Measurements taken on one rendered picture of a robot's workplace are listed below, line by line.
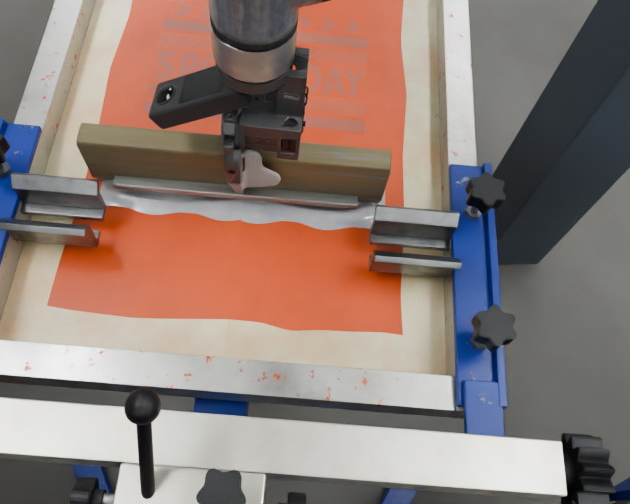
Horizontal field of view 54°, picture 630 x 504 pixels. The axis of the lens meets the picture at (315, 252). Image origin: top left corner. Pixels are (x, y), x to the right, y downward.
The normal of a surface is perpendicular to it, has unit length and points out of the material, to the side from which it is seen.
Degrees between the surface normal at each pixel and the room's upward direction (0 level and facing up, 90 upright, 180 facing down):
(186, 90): 32
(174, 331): 0
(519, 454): 0
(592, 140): 90
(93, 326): 0
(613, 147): 90
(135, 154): 91
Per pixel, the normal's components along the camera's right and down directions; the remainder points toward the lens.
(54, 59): 0.07, -0.43
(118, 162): -0.06, 0.91
